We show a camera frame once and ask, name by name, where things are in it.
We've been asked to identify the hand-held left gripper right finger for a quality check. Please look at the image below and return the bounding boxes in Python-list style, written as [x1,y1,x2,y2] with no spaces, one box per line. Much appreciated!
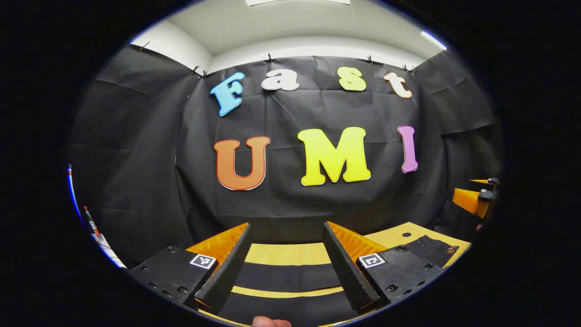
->
[323,221,444,314]

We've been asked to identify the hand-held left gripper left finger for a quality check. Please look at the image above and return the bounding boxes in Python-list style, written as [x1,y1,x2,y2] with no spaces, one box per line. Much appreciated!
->
[128,222,253,315]

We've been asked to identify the black jeans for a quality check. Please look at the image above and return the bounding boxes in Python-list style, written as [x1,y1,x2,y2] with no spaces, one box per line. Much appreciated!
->
[200,235,460,327]

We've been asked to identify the black backdrop cloth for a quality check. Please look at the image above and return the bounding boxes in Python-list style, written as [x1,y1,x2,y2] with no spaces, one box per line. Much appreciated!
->
[68,43,502,268]

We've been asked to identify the white side desk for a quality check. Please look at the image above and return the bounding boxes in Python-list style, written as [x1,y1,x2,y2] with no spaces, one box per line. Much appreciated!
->
[91,232,128,268]

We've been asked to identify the clear plastic bottle red cap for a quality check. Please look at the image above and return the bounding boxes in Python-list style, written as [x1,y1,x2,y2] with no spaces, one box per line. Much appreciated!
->
[84,206,98,237]

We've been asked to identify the long ceiling light panel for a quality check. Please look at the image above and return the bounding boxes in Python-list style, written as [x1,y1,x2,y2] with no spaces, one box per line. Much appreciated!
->
[245,0,351,6]

